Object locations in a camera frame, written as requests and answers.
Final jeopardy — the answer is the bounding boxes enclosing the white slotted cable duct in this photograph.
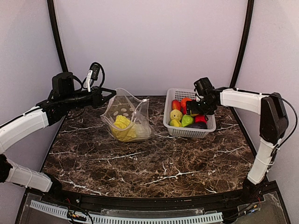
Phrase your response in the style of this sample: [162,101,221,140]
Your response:
[30,200,224,224]

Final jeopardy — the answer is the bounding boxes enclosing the clear zip top bag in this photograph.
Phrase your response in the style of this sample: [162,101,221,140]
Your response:
[100,88,153,137]

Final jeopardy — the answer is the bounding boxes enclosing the orange toy fruit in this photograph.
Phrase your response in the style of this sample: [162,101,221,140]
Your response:
[180,98,192,114]

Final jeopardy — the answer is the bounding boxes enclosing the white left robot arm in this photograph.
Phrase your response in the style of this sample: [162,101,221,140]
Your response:
[0,72,116,192]

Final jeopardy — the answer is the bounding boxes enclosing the cream toy apple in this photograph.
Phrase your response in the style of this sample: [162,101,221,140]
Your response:
[170,109,183,121]

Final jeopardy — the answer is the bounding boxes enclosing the yellow napa cabbage toy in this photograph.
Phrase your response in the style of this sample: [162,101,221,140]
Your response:
[111,115,152,142]

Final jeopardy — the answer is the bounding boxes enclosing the dark purple toy eggplant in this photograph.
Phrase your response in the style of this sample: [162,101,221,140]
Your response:
[186,122,207,129]

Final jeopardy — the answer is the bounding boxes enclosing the red toy pepper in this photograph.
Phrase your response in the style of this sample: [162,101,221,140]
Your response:
[194,114,208,124]

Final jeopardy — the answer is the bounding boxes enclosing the green yellow toy mango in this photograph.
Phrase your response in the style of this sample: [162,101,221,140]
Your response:
[169,119,182,127]

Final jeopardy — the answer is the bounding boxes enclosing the white plastic basket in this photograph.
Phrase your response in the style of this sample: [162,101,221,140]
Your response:
[163,88,216,138]

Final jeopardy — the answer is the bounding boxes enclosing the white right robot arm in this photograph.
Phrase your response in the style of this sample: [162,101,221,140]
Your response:
[186,77,299,185]

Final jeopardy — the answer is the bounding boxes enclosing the light green toy fruit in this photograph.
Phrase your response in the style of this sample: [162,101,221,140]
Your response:
[181,114,194,127]

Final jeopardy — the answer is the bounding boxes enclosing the red orange toy mango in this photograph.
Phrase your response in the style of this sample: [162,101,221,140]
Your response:
[171,100,181,111]

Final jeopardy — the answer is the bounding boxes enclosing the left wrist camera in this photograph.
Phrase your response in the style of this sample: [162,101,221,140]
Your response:
[83,62,105,92]

